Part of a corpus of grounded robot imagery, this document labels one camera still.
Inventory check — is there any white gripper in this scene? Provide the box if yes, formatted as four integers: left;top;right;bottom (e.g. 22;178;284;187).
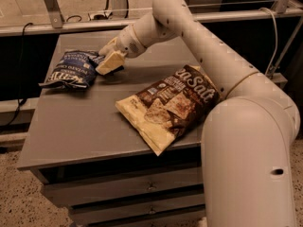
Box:
96;25;147;76

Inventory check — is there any blue rxbar blueberry wrapper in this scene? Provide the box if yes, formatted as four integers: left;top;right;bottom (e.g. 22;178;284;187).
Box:
105;65;124;76

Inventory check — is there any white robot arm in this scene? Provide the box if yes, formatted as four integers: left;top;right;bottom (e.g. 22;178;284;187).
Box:
98;0;300;227

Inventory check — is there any blue kettle chip bag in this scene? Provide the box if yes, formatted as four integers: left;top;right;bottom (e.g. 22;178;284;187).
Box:
40;50;104;89

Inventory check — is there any brown sea salt chip bag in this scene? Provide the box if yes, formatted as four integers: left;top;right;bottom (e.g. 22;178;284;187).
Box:
116;65;220;156

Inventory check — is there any white power strip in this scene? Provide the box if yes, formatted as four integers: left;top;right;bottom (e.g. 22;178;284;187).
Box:
88;12;112;21

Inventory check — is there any grey drawer cabinet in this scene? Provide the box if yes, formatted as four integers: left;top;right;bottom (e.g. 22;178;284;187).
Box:
18;38;205;227

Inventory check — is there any metal railing frame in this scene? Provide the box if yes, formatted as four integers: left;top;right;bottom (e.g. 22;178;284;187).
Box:
0;0;303;38

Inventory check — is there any black cable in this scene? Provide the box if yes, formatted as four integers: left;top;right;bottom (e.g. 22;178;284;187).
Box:
0;22;35;130

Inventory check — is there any white cable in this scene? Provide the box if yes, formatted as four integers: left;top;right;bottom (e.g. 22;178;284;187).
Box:
258;7;279;78

